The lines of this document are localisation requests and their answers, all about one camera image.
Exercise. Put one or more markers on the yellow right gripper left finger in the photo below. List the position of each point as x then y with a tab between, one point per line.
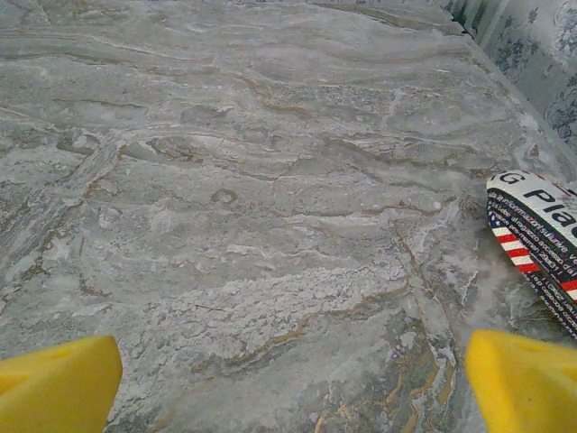
54	388

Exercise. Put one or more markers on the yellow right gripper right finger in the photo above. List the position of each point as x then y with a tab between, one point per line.
527	388

